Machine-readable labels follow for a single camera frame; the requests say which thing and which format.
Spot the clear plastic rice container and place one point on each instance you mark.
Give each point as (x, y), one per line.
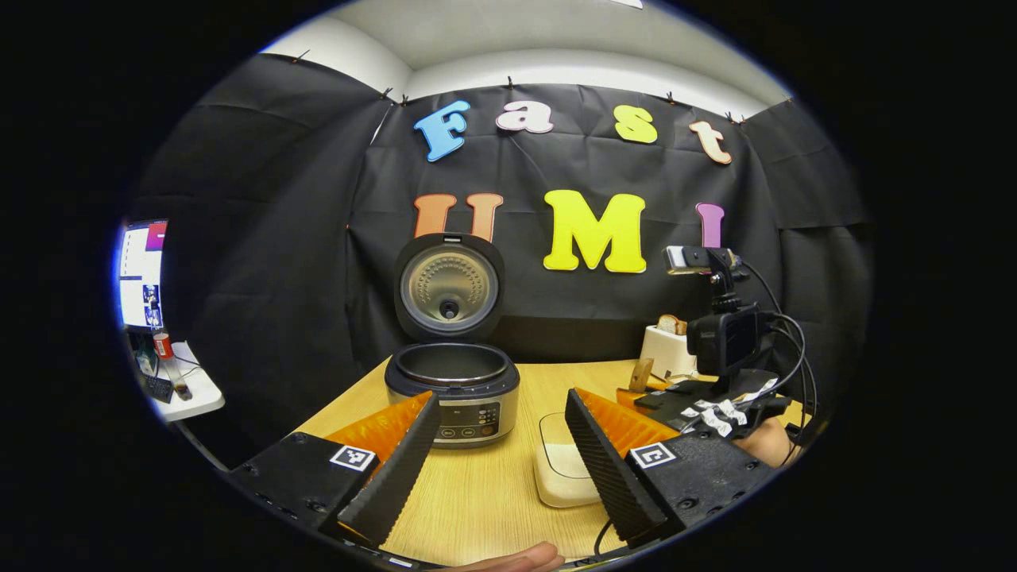
(560, 477)

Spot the white side table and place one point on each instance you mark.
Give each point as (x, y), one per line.
(199, 393)

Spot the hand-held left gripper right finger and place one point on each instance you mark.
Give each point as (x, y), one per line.
(608, 477)

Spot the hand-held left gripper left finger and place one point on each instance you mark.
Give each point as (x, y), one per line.
(393, 477)

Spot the computer monitor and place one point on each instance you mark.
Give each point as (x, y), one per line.
(141, 270)

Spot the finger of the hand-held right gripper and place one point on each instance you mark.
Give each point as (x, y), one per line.
(663, 396)

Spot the wooden spoon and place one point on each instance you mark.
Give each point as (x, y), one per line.
(640, 375)

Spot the brown toast slice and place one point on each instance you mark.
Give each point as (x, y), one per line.
(670, 324)

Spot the small green box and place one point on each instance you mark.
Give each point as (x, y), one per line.
(145, 363)

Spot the grey silver rice cooker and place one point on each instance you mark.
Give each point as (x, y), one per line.
(449, 286)

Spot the black backdrop cloth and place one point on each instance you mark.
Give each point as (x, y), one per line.
(278, 278)

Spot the black keyboard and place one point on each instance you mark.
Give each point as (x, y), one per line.
(157, 388)

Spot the red label drink bottle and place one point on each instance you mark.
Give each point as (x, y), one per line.
(163, 347)

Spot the white toaster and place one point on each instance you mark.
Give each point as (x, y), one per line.
(663, 353)

